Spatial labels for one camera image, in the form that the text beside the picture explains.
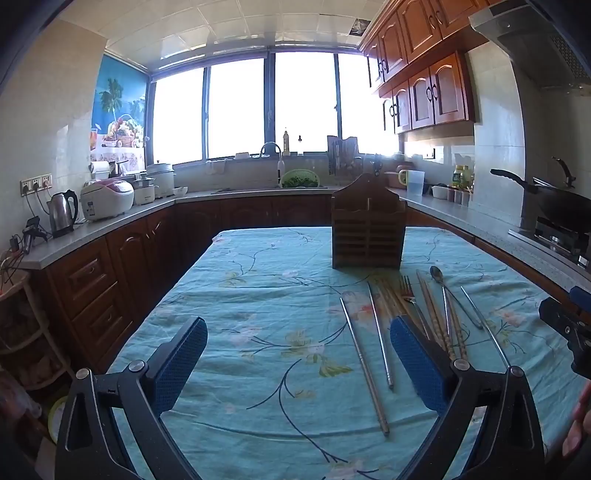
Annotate steel electric kettle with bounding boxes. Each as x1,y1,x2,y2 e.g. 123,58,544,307
47,189,79,239

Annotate white pink rice cooker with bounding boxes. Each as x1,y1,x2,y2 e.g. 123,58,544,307
80,178,135,223

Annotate green colander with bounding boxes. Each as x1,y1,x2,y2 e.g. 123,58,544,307
281,169,321,188

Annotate grey countertop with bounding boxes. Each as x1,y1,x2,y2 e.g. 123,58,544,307
18,185,591,296

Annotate wooden upper cabinets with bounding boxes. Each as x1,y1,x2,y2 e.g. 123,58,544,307
359,0,506,136

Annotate wall power outlets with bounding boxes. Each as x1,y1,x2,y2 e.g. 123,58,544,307
20,174,53,195

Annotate large white cooker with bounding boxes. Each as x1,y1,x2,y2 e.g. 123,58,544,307
145,161,177,199

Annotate metal spoon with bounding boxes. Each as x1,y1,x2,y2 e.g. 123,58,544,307
429,265,455,337

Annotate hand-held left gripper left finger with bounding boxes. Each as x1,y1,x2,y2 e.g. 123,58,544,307
55,316,208,480

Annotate kitchen window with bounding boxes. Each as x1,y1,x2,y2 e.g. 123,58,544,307
148,50,403,165

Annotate metal fork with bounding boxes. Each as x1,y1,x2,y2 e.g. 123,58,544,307
400,275,435,342

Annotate thin metal chopstick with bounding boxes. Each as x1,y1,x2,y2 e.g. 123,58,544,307
475,307,512,370
460,285,485,330

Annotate black hair dryer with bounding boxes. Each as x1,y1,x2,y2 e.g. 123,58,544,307
22,215,49,256

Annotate dark wooden chopstick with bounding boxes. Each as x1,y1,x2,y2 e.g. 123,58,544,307
375,279,399,322
379,278,403,319

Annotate wooden base cabinets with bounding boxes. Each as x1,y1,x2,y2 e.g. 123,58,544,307
44,196,591,374

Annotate wooden utensil holder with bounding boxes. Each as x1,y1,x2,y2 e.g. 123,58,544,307
331,172,408,271

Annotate person's right hand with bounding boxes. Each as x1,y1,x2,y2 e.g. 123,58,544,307
562,381,591,462

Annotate group of condiment bottles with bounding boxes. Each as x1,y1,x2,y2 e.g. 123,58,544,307
451,165,475,190

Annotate teal floral tablecloth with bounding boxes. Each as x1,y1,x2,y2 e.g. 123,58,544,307
104,226,589,480

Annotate patterned wooden chopstick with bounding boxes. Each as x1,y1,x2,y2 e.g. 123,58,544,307
416,270,458,361
427,279,468,361

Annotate wok lid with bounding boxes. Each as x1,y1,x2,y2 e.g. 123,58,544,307
533,157,578,190

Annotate tropical fruit wall poster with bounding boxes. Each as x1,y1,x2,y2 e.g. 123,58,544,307
90,54,149,163

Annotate steel range hood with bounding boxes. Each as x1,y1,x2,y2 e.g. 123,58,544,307
468,0,591,92

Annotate curved sink faucet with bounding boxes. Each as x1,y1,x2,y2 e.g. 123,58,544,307
259,141,286,188

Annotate knife rack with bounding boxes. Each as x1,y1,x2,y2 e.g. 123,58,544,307
326,135,364,175

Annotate long metal chopstick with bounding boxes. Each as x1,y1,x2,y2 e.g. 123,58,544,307
340,296,391,438
367,281,396,392

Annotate black wok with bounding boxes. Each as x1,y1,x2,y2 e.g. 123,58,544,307
490,168,591,232

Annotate small white electric pot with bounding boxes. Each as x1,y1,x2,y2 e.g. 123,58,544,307
132,173,160,206

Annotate gas stove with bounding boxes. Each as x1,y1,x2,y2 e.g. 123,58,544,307
508,216,591,274

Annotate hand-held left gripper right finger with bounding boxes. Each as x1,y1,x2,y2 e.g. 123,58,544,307
389,315,546,480

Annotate kitchen sink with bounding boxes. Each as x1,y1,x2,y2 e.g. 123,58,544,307
211,185,329,195

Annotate wooden corner shelf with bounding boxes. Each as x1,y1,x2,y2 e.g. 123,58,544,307
0,271,75,403

